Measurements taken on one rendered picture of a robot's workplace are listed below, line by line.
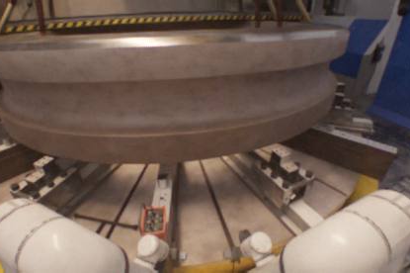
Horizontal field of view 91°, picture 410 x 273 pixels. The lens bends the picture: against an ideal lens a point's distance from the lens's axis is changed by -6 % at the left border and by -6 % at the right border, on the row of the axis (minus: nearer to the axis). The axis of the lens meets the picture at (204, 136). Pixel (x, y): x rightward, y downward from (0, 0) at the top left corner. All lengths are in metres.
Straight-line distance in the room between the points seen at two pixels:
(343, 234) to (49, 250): 0.49
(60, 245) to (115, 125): 1.40
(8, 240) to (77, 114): 1.53
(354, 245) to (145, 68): 1.33
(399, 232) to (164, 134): 1.40
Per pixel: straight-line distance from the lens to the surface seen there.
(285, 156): 1.95
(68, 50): 1.64
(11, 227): 0.53
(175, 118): 1.68
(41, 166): 2.22
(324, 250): 0.45
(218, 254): 1.85
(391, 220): 0.52
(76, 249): 0.45
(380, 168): 2.93
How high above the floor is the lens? 1.90
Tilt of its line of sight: 30 degrees down
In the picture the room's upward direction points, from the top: 1 degrees counter-clockwise
